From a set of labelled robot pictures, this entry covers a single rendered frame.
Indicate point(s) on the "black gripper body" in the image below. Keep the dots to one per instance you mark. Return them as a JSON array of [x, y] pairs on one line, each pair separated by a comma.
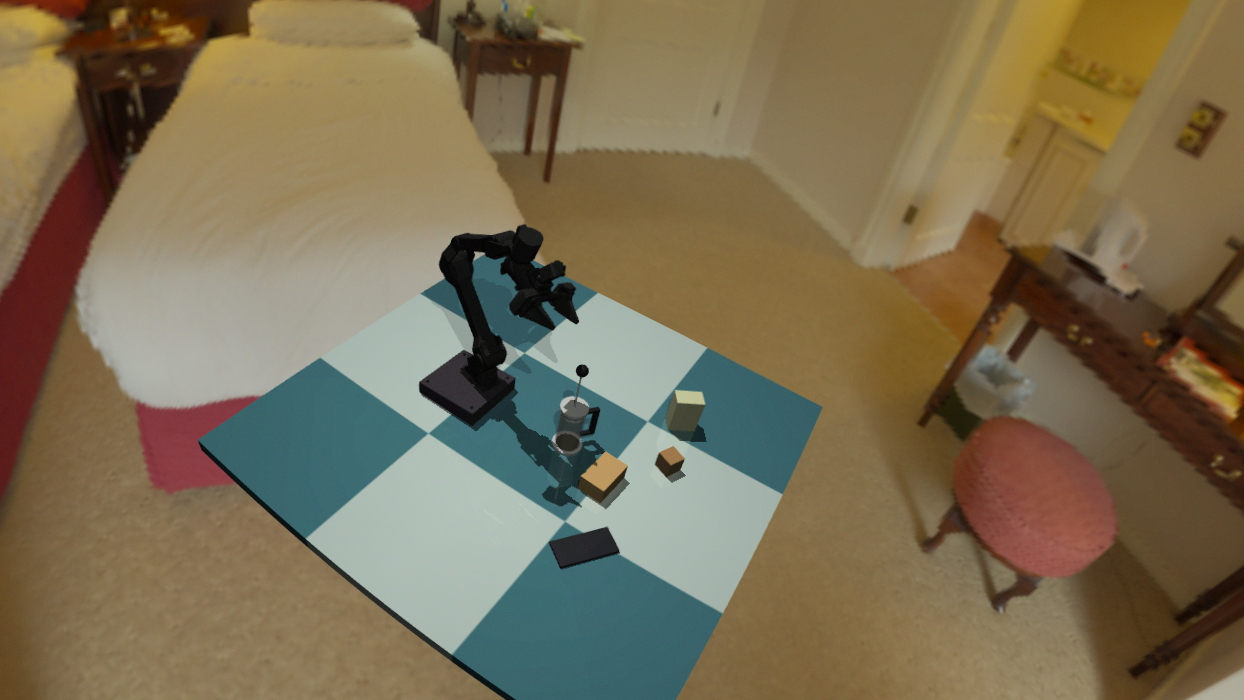
[[527, 291]]

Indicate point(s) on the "glass french press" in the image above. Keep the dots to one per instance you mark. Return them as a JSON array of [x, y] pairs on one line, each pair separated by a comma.
[[571, 420]]

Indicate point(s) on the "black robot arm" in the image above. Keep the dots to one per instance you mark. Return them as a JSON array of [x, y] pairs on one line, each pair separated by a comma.
[[455, 263]]

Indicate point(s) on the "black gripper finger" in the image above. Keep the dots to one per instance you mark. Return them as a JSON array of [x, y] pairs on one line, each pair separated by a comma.
[[535, 311], [565, 307]]

